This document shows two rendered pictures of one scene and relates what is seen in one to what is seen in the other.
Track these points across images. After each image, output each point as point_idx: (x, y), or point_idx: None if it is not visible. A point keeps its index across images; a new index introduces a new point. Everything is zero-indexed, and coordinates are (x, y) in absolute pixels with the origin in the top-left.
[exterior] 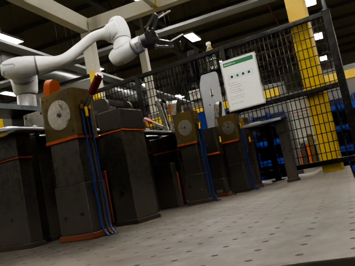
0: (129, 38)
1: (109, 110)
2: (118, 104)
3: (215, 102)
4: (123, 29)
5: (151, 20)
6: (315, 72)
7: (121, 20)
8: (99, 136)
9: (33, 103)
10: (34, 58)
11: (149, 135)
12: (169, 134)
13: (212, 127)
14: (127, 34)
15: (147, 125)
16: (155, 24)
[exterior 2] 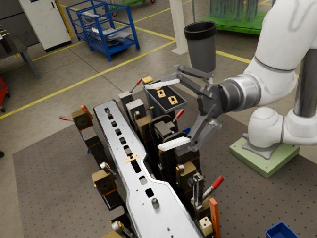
0: (254, 67)
1: (150, 130)
2: (160, 134)
3: (115, 221)
4: (259, 41)
5: (189, 74)
6: None
7: (271, 14)
8: (125, 135)
9: (305, 60)
10: (264, 21)
11: (177, 178)
12: (141, 184)
13: (110, 211)
14: (258, 55)
15: (176, 171)
16: (188, 87)
